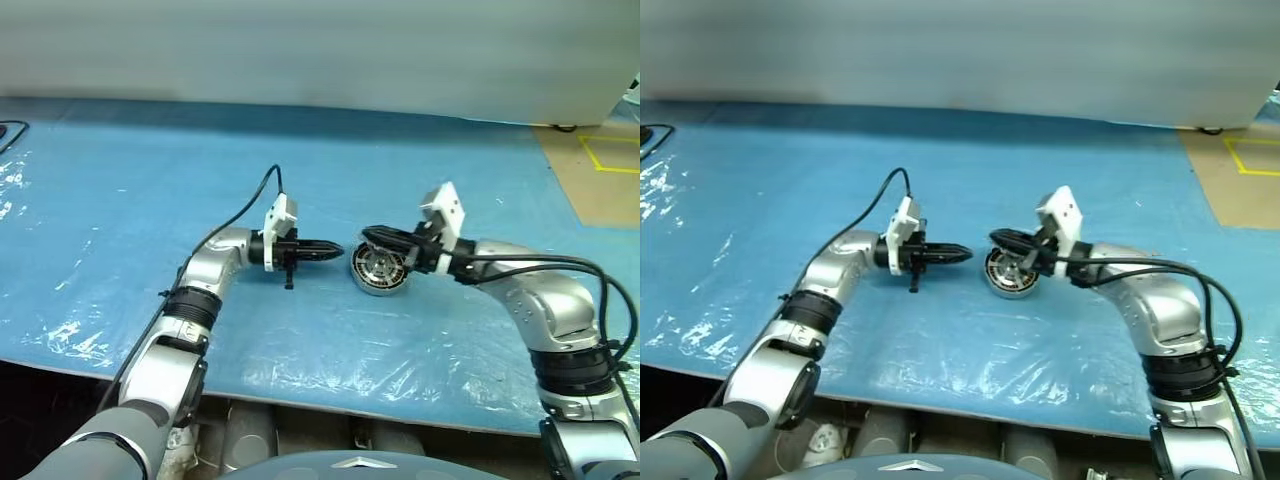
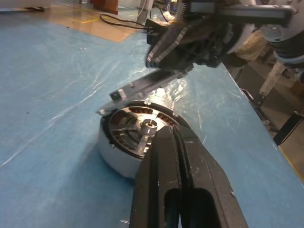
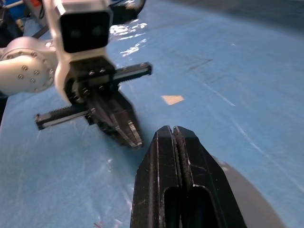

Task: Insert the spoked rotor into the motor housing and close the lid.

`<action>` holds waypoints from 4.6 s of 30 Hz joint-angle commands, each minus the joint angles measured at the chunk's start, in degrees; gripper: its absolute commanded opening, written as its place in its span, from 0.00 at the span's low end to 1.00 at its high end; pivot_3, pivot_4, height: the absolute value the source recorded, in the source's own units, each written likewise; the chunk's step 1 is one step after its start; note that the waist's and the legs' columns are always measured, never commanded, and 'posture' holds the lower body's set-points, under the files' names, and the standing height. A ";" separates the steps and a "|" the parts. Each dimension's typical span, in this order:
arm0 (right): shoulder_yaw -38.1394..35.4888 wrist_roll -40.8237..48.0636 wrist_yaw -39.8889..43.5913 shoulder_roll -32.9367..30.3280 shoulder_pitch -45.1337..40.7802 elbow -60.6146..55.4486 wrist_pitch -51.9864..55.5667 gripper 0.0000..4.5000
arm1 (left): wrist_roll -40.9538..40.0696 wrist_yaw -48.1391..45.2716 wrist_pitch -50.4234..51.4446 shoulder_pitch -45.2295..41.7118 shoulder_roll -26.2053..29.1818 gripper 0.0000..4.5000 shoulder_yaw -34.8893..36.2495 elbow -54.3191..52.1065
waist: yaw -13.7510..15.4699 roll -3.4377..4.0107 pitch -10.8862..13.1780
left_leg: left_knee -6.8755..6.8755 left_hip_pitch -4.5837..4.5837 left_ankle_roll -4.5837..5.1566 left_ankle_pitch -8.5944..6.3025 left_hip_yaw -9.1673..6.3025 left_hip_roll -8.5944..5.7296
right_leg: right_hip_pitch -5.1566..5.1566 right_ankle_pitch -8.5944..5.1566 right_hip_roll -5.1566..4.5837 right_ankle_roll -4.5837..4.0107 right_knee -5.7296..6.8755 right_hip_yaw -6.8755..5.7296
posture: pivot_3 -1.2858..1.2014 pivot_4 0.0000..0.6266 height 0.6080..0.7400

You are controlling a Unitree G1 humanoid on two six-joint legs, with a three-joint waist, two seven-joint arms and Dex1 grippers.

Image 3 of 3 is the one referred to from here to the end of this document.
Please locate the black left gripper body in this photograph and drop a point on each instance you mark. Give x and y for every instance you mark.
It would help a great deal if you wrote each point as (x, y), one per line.
(95, 69)

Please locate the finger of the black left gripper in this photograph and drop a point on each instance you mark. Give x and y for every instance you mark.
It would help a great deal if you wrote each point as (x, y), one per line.
(129, 114)
(107, 116)

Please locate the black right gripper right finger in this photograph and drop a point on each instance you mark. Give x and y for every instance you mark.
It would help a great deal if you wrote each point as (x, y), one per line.
(204, 180)

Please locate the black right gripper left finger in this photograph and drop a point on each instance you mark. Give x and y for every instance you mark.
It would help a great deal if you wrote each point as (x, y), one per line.
(154, 178)

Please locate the silver motor cover circuit board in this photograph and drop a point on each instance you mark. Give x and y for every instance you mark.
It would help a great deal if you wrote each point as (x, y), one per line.
(256, 202)

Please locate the tan tape patch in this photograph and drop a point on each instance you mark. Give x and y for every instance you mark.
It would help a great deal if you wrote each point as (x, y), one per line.
(173, 99)

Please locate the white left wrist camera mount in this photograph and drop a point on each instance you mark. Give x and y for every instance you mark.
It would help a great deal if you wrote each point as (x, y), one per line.
(80, 55)

